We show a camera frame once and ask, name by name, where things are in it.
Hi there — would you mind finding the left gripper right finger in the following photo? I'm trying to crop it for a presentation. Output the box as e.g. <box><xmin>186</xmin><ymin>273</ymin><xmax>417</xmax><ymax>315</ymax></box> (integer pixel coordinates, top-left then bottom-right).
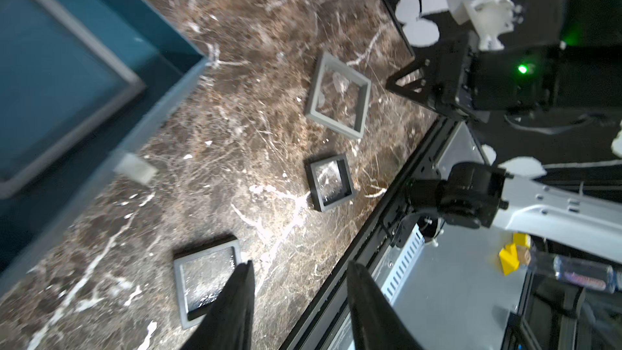
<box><xmin>347</xmin><ymin>261</ymin><xmax>423</xmax><ymax>350</ymax></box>

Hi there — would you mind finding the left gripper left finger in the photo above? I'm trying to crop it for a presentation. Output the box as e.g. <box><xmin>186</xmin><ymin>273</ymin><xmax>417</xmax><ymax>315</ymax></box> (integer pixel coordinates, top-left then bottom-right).
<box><xmin>181</xmin><ymin>261</ymin><xmax>255</xmax><ymax>349</ymax></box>

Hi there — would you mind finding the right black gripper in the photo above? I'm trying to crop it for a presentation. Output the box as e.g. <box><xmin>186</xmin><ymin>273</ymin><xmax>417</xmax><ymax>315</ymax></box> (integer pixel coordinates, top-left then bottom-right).
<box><xmin>386</xmin><ymin>32</ymin><xmax>490</xmax><ymax>122</ymax></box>

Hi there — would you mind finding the teal drawer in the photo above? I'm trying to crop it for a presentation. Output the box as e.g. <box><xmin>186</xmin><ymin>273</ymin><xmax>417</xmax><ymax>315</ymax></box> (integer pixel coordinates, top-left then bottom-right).
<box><xmin>1</xmin><ymin>0</ymin><xmax>208</xmax><ymax>293</ymax></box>

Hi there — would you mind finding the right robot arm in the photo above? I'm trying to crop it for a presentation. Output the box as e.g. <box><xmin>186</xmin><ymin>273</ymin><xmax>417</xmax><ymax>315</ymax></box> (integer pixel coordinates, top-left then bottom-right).
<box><xmin>386</xmin><ymin>32</ymin><xmax>621</xmax><ymax>173</ymax></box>

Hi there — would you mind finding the small black brooch box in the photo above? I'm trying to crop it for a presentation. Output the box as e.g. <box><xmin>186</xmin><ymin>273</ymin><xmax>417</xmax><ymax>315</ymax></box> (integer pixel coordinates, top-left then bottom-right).
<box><xmin>173</xmin><ymin>235</ymin><xmax>242</xmax><ymax>330</ymax></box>
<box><xmin>305</xmin><ymin>154</ymin><xmax>357</xmax><ymax>212</ymax></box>

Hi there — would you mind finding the yellow block under table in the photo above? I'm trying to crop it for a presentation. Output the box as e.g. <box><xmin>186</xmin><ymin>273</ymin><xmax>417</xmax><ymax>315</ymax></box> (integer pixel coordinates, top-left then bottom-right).
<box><xmin>498</xmin><ymin>233</ymin><xmax>531</xmax><ymax>275</ymax></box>

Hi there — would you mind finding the clear plastic bottle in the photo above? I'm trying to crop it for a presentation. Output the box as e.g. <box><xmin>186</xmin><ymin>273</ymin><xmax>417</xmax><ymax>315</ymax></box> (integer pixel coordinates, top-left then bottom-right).
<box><xmin>526</xmin><ymin>251</ymin><xmax>621</xmax><ymax>293</ymax></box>

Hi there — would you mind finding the black front mounting rail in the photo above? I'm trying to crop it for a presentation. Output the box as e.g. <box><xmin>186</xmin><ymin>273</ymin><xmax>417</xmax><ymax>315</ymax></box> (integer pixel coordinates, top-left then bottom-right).
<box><xmin>280</xmin><ymin>118</ymin><xmax>464</xmax><ymax>349</ymax></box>

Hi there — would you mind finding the white perforated cable tray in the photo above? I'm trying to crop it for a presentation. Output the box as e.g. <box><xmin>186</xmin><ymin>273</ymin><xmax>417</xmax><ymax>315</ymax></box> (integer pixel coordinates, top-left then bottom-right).
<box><xmin>374</xmin><ymin>225</ymin><xmax>425</xmax><ymax>306</ymax></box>

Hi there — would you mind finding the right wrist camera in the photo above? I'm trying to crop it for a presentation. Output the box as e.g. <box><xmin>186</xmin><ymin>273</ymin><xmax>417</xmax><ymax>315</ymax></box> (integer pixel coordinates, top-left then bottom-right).
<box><xmin>446</xmin><ymin>0</ymin><xmax>523</xmax><ymax>51</ymax></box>

